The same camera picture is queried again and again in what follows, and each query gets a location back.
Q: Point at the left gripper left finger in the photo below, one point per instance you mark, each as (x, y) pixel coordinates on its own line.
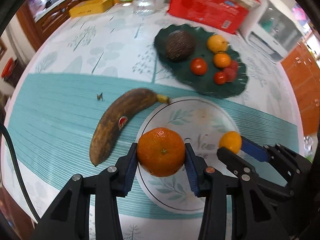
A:
(68, 215)

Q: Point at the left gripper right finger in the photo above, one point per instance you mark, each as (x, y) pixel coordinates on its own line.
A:
(253, 216)

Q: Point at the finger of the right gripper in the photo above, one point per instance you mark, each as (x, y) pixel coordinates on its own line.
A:
(234, 163)
(265, 152)

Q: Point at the smooth yellow-orange citrus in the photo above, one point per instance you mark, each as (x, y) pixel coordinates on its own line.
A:
(232, 141)

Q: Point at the large orange mandarin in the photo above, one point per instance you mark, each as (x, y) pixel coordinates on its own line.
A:
(161, 152)

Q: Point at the overripe brown banana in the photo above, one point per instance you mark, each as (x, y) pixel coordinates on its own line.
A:
(116, 116)

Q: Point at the mandarin with stem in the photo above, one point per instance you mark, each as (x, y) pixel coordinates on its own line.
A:
(221, 60)

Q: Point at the red cherry tomato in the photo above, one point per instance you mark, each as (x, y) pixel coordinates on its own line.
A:
(198, 66)

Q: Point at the orange wooden cabinet right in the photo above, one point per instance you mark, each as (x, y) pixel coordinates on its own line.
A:
(303, 73)

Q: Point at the cherry tomato on plate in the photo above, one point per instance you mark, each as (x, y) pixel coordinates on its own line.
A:
(219, 78)

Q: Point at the small dried stem piece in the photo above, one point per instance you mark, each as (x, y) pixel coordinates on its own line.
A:
(100, 97)

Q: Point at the white plastic appliance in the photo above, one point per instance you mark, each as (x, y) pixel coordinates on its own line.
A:
(271, 29)

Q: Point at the yellow lemon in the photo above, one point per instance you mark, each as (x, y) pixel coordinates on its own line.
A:
(217, 44)

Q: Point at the patterned tablecloth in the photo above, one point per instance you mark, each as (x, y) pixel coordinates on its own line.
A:
(54, 109)

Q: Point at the red basket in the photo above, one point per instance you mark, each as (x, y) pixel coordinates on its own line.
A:
(8, 68)

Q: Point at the dark green wavy plate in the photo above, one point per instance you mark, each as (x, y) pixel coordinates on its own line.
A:
(202, 84)

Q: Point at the dark brown avocado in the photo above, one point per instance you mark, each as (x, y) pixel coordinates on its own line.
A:
(179, 45)

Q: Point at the yellow flat box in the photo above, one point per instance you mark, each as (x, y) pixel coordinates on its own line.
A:
(90, 7)

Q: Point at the clear drinking glass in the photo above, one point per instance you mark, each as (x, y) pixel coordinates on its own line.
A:
(144, 7)

